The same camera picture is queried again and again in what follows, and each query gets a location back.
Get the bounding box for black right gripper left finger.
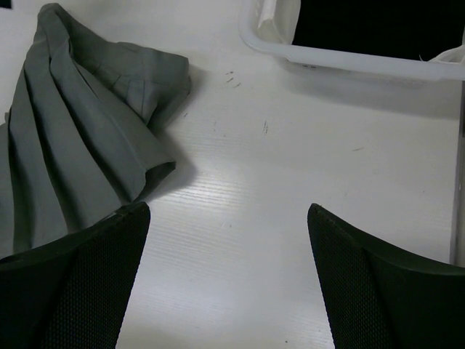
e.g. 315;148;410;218
1;202;150;348

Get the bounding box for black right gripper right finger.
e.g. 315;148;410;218
307;204;464;348

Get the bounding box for grey pleated skirt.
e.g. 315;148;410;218
1;3;191;257

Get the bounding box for black skirt in basket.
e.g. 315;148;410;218
292;0;464;61

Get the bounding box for white plastic basket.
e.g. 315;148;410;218
238;1;464;81

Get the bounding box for aluminium table edge rail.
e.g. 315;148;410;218
450;82;464;267

